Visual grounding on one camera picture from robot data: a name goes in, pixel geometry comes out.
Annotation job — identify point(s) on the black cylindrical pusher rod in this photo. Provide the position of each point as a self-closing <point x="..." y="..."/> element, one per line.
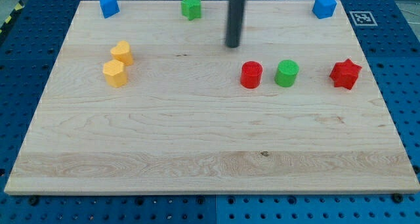
<point x="234" y="21"/>

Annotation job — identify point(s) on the yellow heart block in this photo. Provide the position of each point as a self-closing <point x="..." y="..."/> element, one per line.
<point x="122" y="52"/>

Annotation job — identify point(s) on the yellow hexagon block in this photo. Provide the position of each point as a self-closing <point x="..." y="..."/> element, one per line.
<point x="115" y="73"/>

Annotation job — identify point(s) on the green star block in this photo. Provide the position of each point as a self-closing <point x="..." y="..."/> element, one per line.
<point x="191" y="9"/>

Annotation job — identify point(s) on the red cylinder block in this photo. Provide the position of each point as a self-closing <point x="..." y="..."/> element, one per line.
<point x="251" y="73"/>

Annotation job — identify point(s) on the blue cube block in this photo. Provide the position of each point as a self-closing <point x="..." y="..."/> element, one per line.
<point x="324" y="8"/>

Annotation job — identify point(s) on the green cylinder block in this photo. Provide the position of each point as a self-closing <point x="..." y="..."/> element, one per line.
<point x="286" y="73"/>

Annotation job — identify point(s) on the white fiducial marker tag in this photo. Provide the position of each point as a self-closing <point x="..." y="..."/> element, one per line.
<point x="363" y="18"/>

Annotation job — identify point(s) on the blue triangular block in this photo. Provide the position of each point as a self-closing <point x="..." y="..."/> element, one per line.
<point x="109" y="7"/>

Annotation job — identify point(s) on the red star block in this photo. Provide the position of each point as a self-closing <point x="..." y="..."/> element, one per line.
<point x="345" y="74"/>

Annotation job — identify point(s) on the wooden board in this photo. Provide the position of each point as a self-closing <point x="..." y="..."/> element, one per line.
<point x="184" y="124"/>

